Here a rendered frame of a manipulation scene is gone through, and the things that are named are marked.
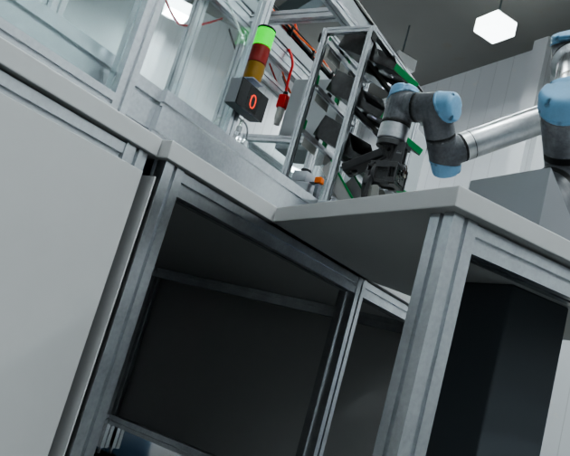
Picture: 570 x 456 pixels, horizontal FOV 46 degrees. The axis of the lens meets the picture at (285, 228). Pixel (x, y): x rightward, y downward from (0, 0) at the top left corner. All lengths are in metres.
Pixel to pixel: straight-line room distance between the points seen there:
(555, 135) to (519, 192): 0.15
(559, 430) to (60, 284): 9.26
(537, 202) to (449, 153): 0.45
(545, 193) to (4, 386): 0.96
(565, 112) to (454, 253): 0.60
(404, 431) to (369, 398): 1.54
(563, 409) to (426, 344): 9.12
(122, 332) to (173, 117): 0.37
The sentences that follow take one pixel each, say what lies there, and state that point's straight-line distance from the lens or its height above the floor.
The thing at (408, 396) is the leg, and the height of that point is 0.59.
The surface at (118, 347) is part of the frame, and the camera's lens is 1.04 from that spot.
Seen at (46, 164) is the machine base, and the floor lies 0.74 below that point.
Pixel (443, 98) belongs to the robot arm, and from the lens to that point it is 1.67.
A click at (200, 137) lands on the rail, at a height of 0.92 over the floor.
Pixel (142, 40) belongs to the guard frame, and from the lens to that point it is 1.07.
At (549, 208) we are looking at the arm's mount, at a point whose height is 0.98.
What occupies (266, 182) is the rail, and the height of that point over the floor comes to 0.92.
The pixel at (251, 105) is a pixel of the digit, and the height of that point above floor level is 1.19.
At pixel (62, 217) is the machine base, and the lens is 0.95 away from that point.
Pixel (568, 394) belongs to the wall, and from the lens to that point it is 9.96.
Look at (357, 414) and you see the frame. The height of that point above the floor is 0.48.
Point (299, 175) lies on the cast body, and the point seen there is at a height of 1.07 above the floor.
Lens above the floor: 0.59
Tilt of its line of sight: 11 degrees up
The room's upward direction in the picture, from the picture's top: 16 degrees clockwise
